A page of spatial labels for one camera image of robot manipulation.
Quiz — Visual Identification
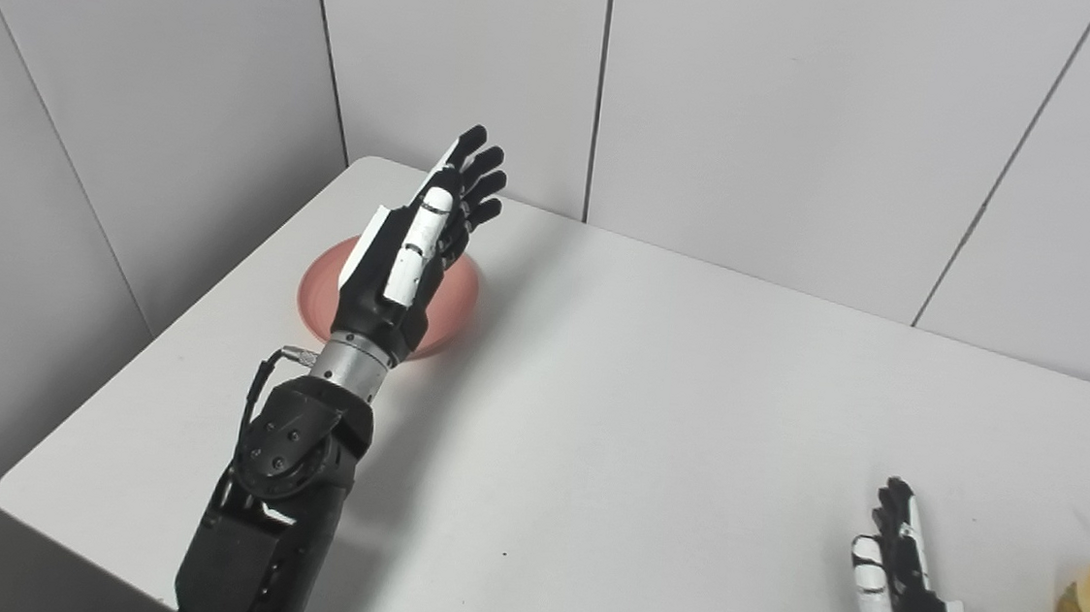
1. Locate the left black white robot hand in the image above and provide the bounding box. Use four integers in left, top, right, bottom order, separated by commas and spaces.
329, 114, 512, 372

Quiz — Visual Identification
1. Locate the pink round plate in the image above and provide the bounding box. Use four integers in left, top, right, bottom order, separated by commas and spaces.
293, 232, 484, 367

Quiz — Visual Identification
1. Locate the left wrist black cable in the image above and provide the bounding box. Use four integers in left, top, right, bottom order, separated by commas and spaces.
234, 343, 321, 468

